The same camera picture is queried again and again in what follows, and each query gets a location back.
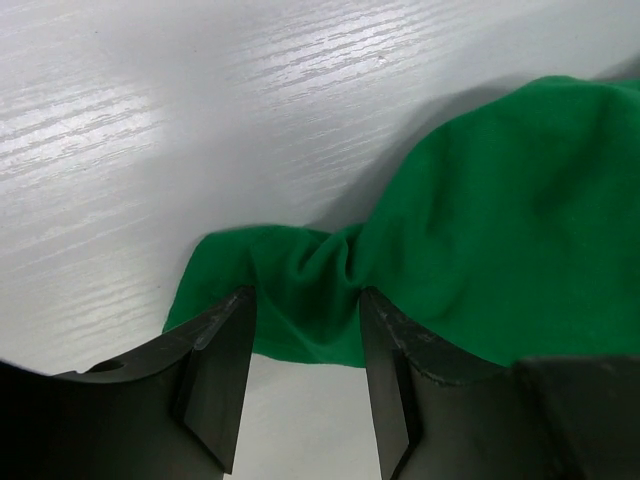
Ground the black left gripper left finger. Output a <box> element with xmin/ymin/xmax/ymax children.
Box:
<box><xmin>1</xmin><ymin>287</ymin><xmax>256</xmax><ymax>479</ymax></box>

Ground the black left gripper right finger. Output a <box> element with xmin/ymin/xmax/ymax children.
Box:
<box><xmin>359</xmin><ymin>288</ymin><xmax>639</xmax><ymax>479</ymax></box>

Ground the green t shirt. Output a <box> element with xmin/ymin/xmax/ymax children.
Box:
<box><xmin>165</xmin><ymin>77</ymin><xmax>639</xmax><ymax>367</ymax></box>

